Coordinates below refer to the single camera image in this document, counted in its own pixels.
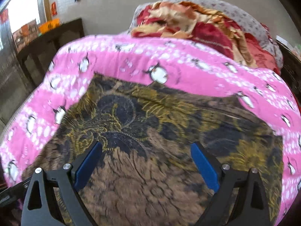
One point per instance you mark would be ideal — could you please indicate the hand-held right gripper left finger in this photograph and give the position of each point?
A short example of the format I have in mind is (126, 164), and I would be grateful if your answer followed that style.
(88, 167)

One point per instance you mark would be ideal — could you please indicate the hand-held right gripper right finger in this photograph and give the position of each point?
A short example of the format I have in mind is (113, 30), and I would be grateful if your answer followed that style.
(204, 167)

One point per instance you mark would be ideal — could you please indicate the brown floral patterned garment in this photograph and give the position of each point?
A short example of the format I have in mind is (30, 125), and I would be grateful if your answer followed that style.
(164, 122)

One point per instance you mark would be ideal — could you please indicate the pink penguin print blanket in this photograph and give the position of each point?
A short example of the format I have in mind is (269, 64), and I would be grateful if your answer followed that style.
(131, 58)

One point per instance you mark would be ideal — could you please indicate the red pillow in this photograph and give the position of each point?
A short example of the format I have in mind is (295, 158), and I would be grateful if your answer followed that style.
(261, 56)

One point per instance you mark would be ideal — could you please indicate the dark wooden cabinet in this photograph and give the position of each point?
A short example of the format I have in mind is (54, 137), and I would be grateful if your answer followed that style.
(47, 47)

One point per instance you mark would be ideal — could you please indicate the dark carved wooden headboard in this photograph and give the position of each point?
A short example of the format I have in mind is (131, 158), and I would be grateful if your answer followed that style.
(290, 68)

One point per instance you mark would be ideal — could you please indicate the red and gold quilt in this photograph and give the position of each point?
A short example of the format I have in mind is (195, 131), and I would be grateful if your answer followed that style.
(199, 28)

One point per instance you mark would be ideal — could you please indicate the orange printed boxes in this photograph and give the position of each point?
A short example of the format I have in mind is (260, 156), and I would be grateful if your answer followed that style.
(24, 35)

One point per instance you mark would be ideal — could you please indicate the orange basket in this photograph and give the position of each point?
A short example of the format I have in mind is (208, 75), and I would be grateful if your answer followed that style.
(49, 26)

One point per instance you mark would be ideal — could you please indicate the white flat box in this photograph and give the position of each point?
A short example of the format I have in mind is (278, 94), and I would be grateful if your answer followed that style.
(283, 40)

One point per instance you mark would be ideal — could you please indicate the grey floral pillow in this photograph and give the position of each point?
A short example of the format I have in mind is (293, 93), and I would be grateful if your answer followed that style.
(235, 7)

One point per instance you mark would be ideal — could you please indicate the red wall sticker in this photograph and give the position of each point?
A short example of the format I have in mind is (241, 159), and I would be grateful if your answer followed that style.
(54, 9)

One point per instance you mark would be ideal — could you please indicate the wooden door frame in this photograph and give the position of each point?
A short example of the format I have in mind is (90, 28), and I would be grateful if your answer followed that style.
(46, 1)

